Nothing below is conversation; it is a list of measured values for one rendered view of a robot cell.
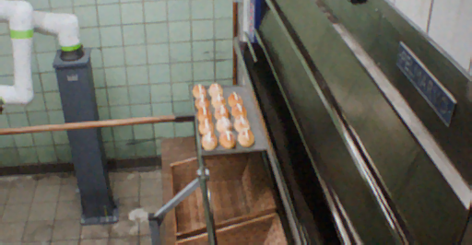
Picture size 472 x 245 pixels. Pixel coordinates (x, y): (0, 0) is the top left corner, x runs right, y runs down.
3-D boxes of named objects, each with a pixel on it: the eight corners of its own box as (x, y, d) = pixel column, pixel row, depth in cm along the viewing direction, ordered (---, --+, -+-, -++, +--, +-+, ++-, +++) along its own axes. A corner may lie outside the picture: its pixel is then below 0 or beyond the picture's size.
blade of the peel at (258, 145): (200, 156, 215) (200, 150, 214) (190, 90, 261) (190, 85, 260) (287, 147, 219) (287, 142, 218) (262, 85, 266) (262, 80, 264)
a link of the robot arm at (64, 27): (64, 40, 297) (60, 9, 287) (86, 42, 292) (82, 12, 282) (51, 49, 287) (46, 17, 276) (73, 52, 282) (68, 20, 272)
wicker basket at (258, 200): (255, 178, 297) (257, 137, 283) (276, 249, 250) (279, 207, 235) (170, 185, 292) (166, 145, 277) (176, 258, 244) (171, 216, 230)
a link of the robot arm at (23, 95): (12, 34, 251) (7, 39, 241) (34, 35, 253) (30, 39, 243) (15, 102, 263) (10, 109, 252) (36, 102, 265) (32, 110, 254)
